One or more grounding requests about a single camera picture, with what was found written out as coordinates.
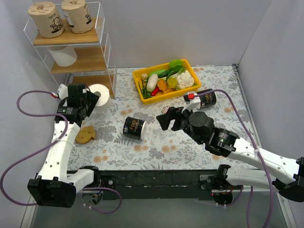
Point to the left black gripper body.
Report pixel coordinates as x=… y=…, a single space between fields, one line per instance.
x=88 y=102

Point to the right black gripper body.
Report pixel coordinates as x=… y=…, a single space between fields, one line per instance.
x=177 y=119

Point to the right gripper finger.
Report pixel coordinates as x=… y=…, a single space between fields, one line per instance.
x=165 y=119
x=176 y=126

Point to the white toilet paper roll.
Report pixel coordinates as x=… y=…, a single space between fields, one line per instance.
x=104 y=99
x=64 y=56

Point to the black roll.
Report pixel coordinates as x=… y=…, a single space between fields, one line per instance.
x=207 y=101
x=134 y=128

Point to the brown paper roll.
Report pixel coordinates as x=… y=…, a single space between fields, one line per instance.
x=77 y=15
x=47 y=19

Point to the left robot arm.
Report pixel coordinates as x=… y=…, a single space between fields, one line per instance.
x=59 y=156

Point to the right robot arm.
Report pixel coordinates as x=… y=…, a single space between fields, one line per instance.
x=270 y=171

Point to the green herb sprig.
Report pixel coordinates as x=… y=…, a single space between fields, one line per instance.
x=146 y=89

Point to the red chili pepper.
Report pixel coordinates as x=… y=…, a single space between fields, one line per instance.
x=155 y=91

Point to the toast bread slice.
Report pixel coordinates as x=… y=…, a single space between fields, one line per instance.
x=85 y=135

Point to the orange yellow pepper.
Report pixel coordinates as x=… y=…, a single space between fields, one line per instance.
x=162 y=85

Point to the white cauliflower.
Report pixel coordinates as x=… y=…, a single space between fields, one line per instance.
x=184 y=80

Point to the floral table mat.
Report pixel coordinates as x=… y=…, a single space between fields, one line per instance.
x=161 y=150

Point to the white radish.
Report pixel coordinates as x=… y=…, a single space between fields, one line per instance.
x=152 y=82

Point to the green cucumber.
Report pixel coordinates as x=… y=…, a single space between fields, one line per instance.
x=164 y=73

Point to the small mushroom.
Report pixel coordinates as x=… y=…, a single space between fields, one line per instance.
x=144 y=76

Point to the green leafy vegetable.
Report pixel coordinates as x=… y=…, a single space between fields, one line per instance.
x=175 y=63

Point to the white wire wooden shelf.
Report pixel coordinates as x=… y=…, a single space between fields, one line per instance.
x=94 y=63

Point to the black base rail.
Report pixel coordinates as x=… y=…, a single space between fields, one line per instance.
x=113 y=185

